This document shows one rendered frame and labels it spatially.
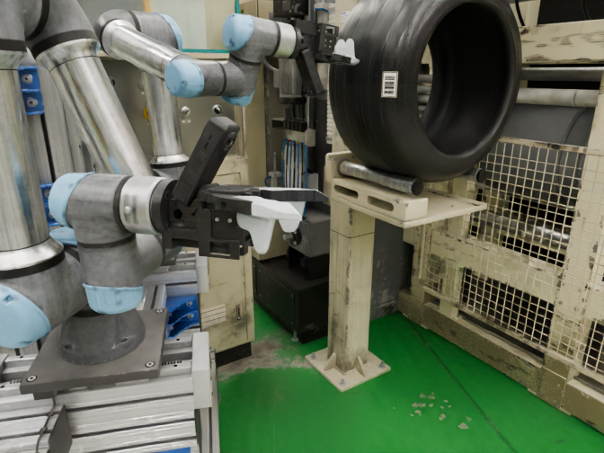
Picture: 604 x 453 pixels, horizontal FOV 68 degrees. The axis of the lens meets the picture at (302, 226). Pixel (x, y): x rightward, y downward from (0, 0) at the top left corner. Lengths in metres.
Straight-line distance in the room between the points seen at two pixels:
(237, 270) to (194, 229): 1.29
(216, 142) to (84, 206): 0.19
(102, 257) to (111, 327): 0.27
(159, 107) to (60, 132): 0.40
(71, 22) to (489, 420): 1.74
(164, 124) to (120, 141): 0.63
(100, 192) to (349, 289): 1.30
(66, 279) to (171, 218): 0.24
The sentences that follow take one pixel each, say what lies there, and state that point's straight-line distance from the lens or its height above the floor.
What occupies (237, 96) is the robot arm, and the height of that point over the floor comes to 1.15.
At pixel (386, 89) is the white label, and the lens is 1.18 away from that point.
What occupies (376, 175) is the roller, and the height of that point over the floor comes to 0.91.
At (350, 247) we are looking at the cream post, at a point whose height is 0.58.
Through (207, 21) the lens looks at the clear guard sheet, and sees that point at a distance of 1.71.
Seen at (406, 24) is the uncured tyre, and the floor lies 1.32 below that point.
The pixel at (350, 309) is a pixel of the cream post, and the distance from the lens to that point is 1.82.
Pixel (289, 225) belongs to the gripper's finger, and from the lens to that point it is 0.60.
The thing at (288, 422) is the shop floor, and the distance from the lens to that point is 1.78.
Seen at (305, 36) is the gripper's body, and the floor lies 1.29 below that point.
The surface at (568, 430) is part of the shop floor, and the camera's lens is 2.00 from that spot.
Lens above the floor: 1.21
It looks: 19 degrees down
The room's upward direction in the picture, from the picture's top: straight up
